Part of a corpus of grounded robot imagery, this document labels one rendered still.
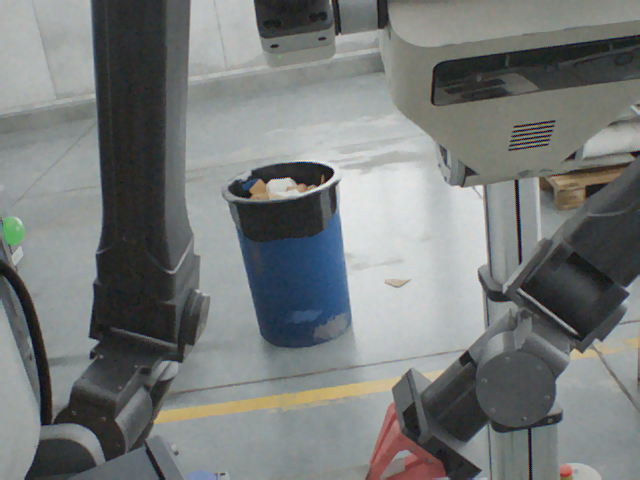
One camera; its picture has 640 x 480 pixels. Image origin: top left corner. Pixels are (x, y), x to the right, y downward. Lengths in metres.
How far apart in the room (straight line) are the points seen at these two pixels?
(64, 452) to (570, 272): 0.39
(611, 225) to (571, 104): 0.48
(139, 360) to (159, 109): 0.21
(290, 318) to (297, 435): 0.59
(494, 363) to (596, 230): 0.13
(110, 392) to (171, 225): 0.12
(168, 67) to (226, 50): 8.18
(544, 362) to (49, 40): 8.60
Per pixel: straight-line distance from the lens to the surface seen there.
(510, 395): 0.55
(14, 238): 0.81
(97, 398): 0.55
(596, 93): 1.04
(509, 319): 0.62
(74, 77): 8.97
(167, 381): 0.62
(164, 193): 0.50
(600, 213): 0.58
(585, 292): 0.60
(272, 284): 2.91
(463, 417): 0.63
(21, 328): 0.81
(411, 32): 0.89
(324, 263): 2.90
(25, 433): 0.27
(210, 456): 2.56
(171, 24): 0.44
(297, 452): 2.49
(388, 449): 0.65
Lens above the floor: 1.51
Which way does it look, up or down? 22 degrees down
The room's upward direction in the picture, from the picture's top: 9 degrees counter-clockwise
